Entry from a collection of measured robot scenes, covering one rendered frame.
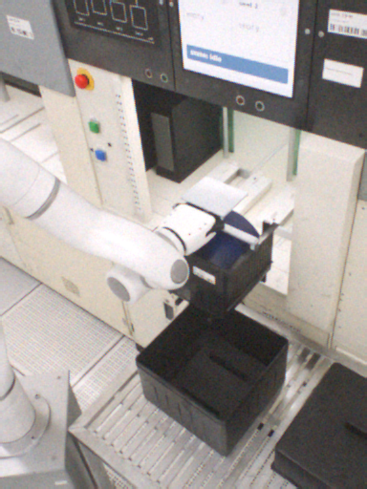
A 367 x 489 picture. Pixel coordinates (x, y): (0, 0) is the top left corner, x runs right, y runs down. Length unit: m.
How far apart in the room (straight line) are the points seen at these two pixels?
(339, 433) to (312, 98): 0.73
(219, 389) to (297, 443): 0.28
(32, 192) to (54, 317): 1.86
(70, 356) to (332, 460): 1.55
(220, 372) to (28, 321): 1.47
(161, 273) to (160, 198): 0.91
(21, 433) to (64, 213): 0.71
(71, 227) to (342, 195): 0.55
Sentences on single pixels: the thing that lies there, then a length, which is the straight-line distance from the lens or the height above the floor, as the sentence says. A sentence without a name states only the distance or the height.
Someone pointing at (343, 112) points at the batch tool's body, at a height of 1.47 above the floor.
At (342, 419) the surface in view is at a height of 0.86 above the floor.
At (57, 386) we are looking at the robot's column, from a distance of 1.55.
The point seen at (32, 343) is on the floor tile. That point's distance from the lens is 2.66.
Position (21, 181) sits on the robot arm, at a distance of 0.89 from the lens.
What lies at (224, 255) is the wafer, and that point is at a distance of 1.31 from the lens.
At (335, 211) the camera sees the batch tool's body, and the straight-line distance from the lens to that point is 1.17.
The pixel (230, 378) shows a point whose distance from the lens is 1.47.
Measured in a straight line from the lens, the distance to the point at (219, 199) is 1.19.
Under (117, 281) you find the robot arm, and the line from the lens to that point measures 1.03.
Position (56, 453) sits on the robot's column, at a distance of 1.45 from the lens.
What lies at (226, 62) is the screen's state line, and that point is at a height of 1.51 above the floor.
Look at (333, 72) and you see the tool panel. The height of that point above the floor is 1.54.
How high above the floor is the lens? 2.02
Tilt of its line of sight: 43 degrees down
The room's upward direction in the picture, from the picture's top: 6 degrees counter-clockwise
